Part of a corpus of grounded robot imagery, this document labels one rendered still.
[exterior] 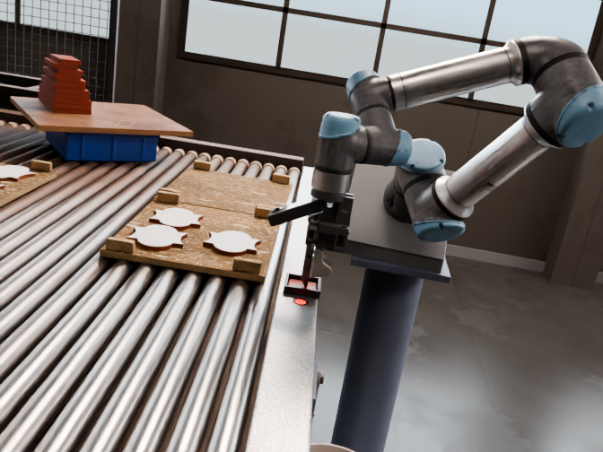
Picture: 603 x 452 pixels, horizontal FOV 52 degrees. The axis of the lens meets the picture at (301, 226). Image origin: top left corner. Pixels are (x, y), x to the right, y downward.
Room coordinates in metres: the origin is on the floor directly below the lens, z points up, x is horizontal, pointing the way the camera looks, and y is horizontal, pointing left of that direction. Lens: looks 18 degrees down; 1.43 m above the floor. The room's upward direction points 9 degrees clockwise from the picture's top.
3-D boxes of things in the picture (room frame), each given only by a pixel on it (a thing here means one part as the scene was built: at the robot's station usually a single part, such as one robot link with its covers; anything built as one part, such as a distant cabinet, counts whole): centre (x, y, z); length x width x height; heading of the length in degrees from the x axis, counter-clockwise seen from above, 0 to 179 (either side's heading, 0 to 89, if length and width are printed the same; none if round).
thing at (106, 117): (2.15, 0.77, 1.03); 0.50 x 0.50 x 0.02; 36
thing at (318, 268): (1.18, -0.05, 0.97); 0.06 x 0.03 x 0.09; 90
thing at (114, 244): (1.19, 0.37, 0.95); 0.06 x 0.02 x 0.03; 90
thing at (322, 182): (1.20, -0.04, 1.16); 0.08 x 0.08 x 0.05
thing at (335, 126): (1.20, -0.05, 1.23); 0.09 x 0.08 x 0.11; 114
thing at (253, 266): (1.19, 0.10, 0.95); 0.06 x 0.02 x 0.03; 90
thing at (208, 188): (1.80, 0.23, 0.93); 0.41 x 0.35 x 0.02; 178
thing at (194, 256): (1.39, 0.23, 0.93); 0.41 x 0.35 x 0.02; 0
